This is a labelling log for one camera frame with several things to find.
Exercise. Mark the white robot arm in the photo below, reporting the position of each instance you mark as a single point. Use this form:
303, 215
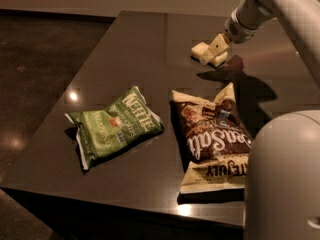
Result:
282, 193

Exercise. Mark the brown Late July chips bag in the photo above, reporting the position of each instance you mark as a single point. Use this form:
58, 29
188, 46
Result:
217, 144

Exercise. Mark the pale yellow sponge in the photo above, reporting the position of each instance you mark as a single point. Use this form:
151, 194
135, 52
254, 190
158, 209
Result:
204, 55

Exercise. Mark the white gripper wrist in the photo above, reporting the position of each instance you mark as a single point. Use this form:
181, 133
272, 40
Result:
237, 31

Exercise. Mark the green Kettle chips bag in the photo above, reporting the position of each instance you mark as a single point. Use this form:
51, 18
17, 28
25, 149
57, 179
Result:
127, 121

